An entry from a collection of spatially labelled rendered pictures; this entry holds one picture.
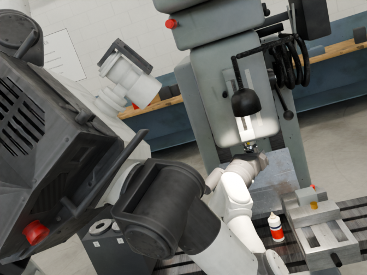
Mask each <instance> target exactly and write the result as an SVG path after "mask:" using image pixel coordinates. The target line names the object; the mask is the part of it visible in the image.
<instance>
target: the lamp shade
mask: <svg viewBox="0 0 367 275"><path fill-rule="evenodd" d="M261 109H262V107H261V103H260V100H259V97H258V95H257V94H256V93H255V91H254V90H252V89H249V88H244V89H241V90H237V91H236V92H235V93H234V94H233V96H232V110H233V114H234V116H235V117H245V116H249V115H253V114H255V113H257V112H259V111H260V110H261Z"/></svg>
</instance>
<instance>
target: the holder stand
mask: <svg viewBox="0 0 367 275"><path fill-rule="evenodd" d="M81 242H82V244H83V246H84V248H85V251H86V253H87V255H88V257H89V258H90V260H91V262H92V265H93V267H94V269H95V270H96V272H97V274H98V275H151V274H152V271H153V269H154V267H155V264H156V262H157V259H154V258H150V257H148V256H145V255H141V254H138V253H135V252H134V251H132V250H131V248H130V246H129V244H128V243H127V241H126V239H125V237H124V236H123V234H122V232H121V230H120V229H119V227H118V226H117V224H116V222H115V220H114V219H102V220H100V221H98V222H95V223H94V224H93V225H92V226H91V227H90V229H89V231H88V233H87V234H86V235H85V237H84V238H83V239H82V240H81Z"/></svg>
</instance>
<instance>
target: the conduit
mask: <svg viewBox="0 0 367 275"><path fill-rule="evenodd" d="M295 40H296V41H297V43H298V45H299V47H300V49H301V52H302V56H303V61H304V74H303V69H302V66H301V61H300V58H299V56H298V53H297V51H296V49H295V47H294V39H293V40H292V41H290V42H287V43H285V44H281V45H278V46H277V47H276V49H275V47H272V48H270V49H268V51H269V54H270V55H273V57H274V59H275V61H272V66H273V70H274V74H275V76H276V81H277V85H278V87H279V88H283V87H284V85H286V87H287V88H288V89H294V88H295V85H299V84H301V85H302V86H303V87H307V86H308V85H309V82H310V73H311V72H310V61H309V54H308V51H307V48H306V45H305V42H304V40H303V39H302V37H301V36H300V35H299V38H298V39H295ZM274 41H276V40H272V41H269V42H267V43H263V44H261V45H264V44H268V43H270V42H274ZM286 46H287V47H288V48H286ZM282 58H283V62H284V65H285V68H286V73H287V75H286V73H285V70H284V66H283V63H282ZM292 58H293V60H294V62H295V67H296V70H297V78H296V76H295V73H294V68H293V61H292ZM287 77H288V78H287Z"/></svg>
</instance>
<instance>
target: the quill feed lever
mask: <svg viewBox="0 0 367 275"><path fill-rule="evenodd" d="M267 73H268V78H269V82H270V87H271V90H276V93H277V95H278V97H279V100H280V102H281V105H282V107H283V109H284V113H283V117H284V119H285V120H287V121H290V120H292V119H293V117H294V113H293V112H292V111H291V110H288V107H287V105H286V103H285V100H284V98H283V96H282V94H281V91H280V89H279V87H278V85H277V81H276V76H275V74H274V71H273V69H271V68H269V69H267Z"/></svg>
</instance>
